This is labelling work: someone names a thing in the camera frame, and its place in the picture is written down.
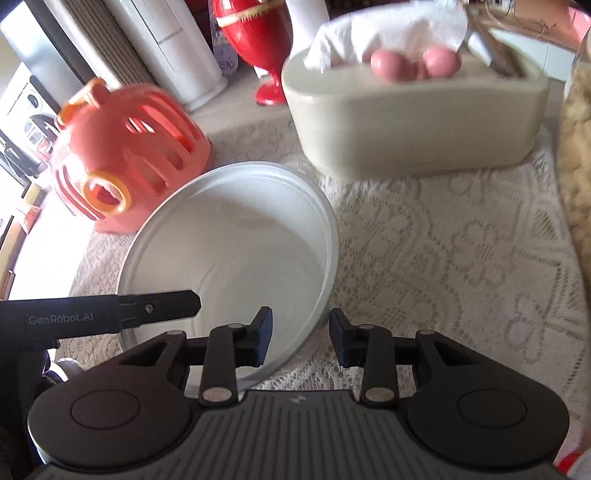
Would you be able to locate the pink ball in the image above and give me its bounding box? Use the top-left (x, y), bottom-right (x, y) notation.
top-left (370, 49), bottom-right (417, 84)
top-left (422, 48), bottom-right (463, 78)

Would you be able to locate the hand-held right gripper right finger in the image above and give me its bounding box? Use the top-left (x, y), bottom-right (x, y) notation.
top-left (328, 308), bottom-right (479, 407)

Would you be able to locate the pink plastic pet carrier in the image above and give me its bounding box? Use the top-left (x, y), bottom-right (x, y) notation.
top-left (48, 77), bottom-right (212, 234)

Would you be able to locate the grey metal tool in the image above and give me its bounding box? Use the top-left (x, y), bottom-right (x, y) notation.
top-left (465, 13), bottom-right (520, 77)

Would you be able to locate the red bin with flip lid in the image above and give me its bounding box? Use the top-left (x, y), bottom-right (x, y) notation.
top-left (212, 0), bottom-right (295, 106)

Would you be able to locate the white tower air conditioner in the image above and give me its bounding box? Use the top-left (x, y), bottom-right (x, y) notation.
top-left (103, 0), bottom-right (230, 112)

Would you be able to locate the beige tissue box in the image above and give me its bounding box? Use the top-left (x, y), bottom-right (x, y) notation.
top-left (281, 50), bottom-right (553, 177)

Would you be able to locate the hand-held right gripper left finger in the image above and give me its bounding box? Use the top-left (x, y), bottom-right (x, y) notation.
top-left (117, 305), bottom-right (274, 408)

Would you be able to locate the white paper bowl orange print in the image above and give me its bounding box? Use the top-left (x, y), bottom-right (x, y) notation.
top-left (115, 161), bottom-right (341, 389)

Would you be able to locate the white lace tablecloth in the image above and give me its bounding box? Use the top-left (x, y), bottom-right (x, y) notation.
top-left (9, 117), bottom-right (591, 462)

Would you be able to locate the purple printed skateboard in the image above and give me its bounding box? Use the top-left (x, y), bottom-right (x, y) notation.
top-left (210, 25), bottom-right (239, 75)

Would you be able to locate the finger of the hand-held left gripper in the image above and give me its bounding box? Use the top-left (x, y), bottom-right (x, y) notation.
top-left (117, 289), bottom-right (202, 329)

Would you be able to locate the red rectangular tray white inside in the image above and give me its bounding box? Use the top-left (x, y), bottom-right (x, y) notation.
top-left (553, 450), bottom-right (591, 480)

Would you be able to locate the glass jar of peanuts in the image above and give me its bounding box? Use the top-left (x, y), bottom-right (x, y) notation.
top-left (556, 45), bottom-right (591, 243)

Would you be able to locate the grey washing machine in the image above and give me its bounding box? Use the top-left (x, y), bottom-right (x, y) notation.
top-left (0, 62), bottom-right (63, 178)

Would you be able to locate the white tissue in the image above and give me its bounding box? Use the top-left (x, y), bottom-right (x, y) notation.
top-left (302, 0), bottom-right (470, 73)

